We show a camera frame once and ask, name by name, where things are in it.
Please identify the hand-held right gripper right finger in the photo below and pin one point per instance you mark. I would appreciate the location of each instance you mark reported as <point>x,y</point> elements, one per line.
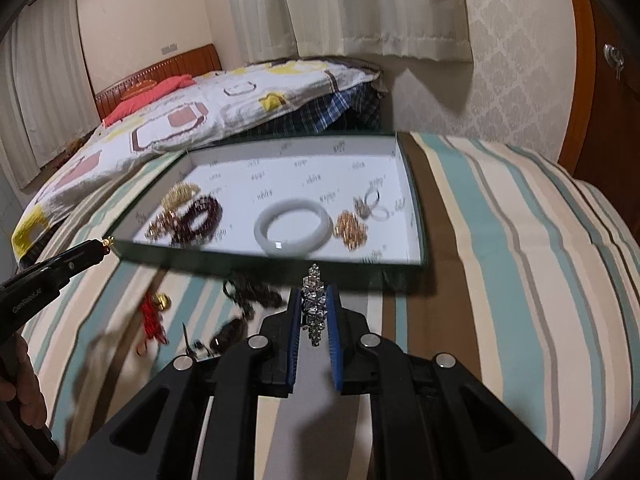
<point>334,340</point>

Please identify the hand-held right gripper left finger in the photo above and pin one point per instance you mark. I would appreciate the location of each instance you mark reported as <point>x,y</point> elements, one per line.
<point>295,340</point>

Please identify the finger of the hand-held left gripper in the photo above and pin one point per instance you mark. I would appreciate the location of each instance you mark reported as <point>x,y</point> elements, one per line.
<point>80,257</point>

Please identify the red tassel charm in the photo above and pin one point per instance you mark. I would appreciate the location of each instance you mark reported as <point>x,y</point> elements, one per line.
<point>152,317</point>

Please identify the white jade bangle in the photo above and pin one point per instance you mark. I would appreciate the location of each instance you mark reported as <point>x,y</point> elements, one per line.
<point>292,230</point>

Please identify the green shallow box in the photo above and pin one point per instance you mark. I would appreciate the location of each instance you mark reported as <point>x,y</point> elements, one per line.
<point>300,185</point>

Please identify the person's left hand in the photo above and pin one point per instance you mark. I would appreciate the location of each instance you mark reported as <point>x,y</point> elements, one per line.
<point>22,385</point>

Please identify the dark bead pendant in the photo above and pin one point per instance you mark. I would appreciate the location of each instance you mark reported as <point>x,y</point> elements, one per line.
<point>227,334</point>

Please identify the long white curtain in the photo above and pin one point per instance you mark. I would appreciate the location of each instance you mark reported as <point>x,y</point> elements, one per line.
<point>45,90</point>

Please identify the red pillow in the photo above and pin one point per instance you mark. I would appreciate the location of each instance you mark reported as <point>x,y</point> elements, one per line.
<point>150,97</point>

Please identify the striped tablecloth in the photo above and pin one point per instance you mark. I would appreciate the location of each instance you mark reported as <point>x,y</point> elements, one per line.
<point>490,260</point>

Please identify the orange cushion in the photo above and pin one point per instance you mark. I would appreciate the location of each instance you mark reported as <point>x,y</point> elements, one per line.
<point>136,87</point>

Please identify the wooden headboard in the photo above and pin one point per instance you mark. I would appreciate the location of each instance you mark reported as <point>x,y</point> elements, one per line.
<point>185,62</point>

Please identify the patterned white quilt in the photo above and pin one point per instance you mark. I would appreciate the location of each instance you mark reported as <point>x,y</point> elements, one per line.
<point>240,100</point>

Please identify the plaid bed sheet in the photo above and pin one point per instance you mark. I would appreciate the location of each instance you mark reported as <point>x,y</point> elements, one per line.
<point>340,110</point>

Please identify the short white curtain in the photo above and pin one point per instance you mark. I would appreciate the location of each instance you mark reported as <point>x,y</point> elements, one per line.
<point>360,5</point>

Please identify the wooden door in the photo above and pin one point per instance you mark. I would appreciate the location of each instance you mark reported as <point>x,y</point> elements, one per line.
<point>605,125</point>

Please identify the metal door knob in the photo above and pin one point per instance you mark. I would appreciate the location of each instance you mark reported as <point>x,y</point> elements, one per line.
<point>614,57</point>

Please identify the wall socket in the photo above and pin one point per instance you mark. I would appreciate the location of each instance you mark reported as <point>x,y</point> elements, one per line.
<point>169,49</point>

